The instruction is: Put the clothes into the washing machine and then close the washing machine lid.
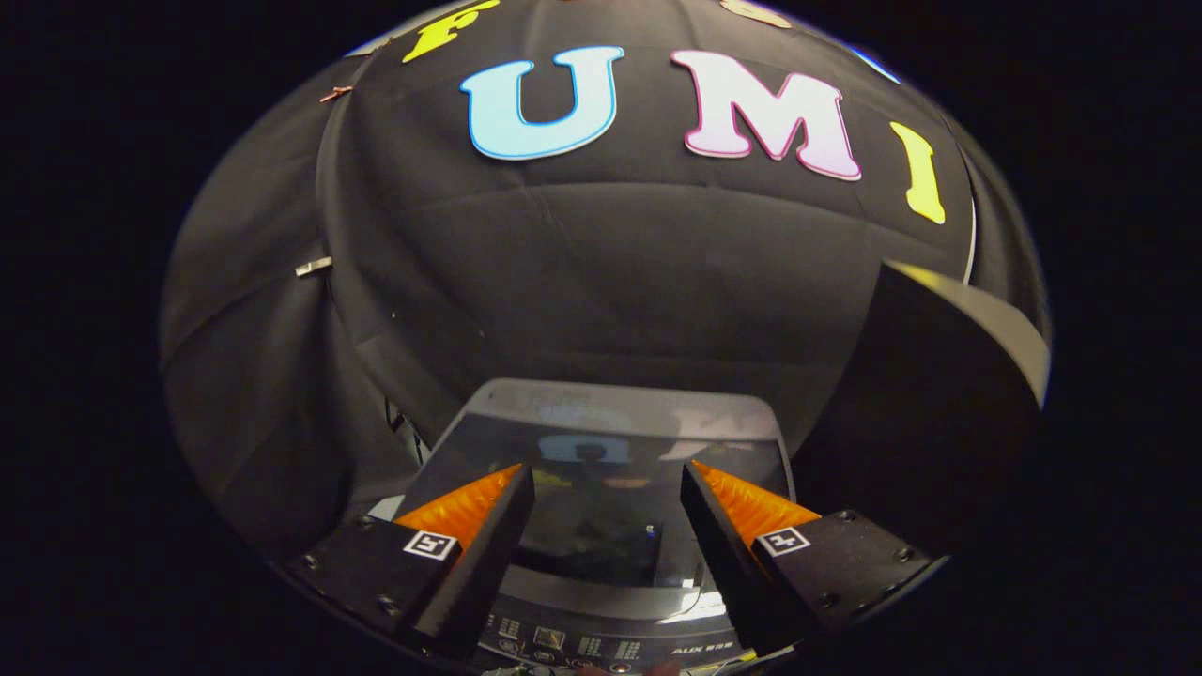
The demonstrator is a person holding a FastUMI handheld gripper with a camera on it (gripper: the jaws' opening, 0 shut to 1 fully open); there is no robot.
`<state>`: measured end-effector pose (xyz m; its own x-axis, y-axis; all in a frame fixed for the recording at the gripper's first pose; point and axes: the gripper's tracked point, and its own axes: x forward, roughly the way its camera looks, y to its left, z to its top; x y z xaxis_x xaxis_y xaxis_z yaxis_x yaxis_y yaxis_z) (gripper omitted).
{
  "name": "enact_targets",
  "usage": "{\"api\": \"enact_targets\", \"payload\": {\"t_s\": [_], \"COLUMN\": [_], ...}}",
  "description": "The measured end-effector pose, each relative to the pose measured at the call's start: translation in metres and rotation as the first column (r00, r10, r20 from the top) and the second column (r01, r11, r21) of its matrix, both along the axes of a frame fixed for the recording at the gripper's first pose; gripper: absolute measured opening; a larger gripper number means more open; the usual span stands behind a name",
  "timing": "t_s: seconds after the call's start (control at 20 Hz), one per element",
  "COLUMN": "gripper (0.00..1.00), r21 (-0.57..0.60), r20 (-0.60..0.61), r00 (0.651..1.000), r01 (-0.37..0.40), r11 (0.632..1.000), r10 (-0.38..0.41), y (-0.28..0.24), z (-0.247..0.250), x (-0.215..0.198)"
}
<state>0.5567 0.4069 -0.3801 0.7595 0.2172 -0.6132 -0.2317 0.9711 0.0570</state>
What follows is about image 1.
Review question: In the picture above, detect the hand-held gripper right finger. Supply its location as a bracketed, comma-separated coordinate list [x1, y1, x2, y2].
[680, 459, 936, 657]

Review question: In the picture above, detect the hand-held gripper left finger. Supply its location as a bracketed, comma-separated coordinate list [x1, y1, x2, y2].
[286, 463, 536, 663]

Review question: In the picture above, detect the black backdrop cloth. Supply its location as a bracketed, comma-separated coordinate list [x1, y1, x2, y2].
[158, 0, 1051, 602]

